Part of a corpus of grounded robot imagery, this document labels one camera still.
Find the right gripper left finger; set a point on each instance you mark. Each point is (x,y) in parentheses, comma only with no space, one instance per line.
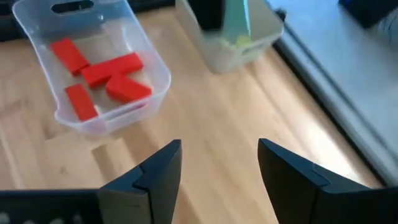
(140,199)

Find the long red block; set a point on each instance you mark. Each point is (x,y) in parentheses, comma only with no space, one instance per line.
(112,70)
(81,102)

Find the small green block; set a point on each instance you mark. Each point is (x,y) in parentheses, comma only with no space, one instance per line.
(242,40)

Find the black aluminium table frame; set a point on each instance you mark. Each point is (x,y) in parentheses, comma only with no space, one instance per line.
(326,62)

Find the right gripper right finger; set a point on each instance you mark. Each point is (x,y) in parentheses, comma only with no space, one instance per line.
(298,193)

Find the clear plastic bin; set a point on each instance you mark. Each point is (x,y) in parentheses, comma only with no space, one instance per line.
(217,59)
(102,34)

